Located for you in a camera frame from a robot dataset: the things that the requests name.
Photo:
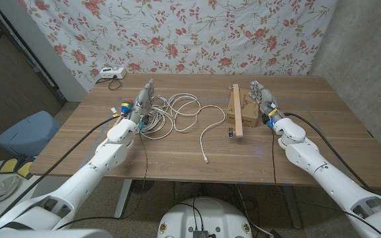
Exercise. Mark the brown cardboard box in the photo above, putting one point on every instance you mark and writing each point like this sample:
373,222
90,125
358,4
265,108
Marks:
249,110

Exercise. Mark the wooden stick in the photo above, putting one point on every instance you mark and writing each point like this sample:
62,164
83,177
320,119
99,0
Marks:
237,112

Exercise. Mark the blue padded stool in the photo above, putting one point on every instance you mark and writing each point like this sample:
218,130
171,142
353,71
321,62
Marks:
28,132

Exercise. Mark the grey table leg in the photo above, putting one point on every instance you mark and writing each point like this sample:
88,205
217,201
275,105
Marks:
293,208

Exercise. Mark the metal clip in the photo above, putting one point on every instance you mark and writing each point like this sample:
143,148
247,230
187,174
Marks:
231,134

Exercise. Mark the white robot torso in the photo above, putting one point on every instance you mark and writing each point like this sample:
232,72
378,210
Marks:
203,215

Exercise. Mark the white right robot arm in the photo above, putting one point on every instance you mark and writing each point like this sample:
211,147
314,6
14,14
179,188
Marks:
313,158

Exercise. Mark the clear plastic strip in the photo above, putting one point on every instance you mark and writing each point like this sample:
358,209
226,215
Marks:
229,109

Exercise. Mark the yellow black foot pedal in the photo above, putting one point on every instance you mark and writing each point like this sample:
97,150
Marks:
25,170
8,166

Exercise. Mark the white power strip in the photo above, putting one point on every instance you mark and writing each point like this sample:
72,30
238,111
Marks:
112,72

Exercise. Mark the colourful wooden maraca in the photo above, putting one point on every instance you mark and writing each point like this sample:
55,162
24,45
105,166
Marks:
126,105

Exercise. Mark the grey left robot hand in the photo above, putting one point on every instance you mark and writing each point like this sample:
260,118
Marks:
142,104

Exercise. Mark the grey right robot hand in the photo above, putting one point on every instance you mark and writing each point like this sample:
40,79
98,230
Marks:
266,99

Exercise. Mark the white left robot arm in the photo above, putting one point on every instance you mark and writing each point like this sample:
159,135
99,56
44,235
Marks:
108,155

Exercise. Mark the floral backdrop cloth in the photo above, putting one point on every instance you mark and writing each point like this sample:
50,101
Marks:
184,36

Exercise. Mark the white table leg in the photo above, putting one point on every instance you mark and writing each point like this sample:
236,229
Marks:
122,198

